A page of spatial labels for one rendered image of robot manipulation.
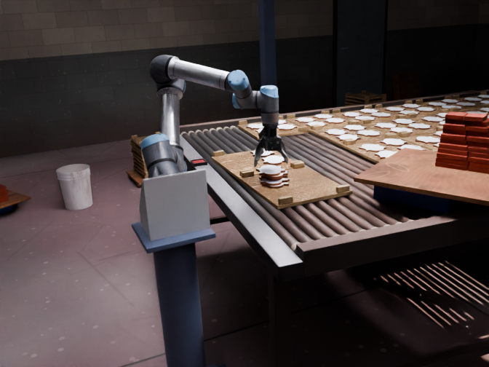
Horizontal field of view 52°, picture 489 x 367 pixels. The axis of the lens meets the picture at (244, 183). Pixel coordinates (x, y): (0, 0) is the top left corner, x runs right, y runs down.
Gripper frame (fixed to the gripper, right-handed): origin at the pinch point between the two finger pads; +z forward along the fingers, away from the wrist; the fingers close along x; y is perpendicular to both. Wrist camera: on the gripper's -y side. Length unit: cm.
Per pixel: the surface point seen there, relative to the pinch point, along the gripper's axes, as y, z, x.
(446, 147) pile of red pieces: 35, -11, 63
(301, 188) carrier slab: 12.8, 7.8, 10.3
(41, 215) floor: -245, 101, -160
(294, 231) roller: 50, 10, -4
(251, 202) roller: 17.3, 9.7, -12.9
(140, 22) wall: -530, -60, -53
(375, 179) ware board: 40, -3, 31
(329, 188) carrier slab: 17.6, 7.8, 21.1
